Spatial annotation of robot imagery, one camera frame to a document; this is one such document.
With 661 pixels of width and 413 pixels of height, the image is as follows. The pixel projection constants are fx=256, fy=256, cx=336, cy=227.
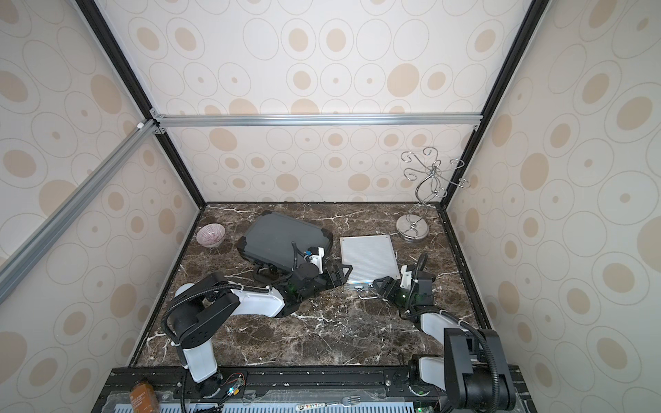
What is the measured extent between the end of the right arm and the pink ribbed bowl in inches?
25.8

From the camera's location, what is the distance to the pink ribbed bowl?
1.05 m

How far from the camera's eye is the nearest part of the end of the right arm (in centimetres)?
71
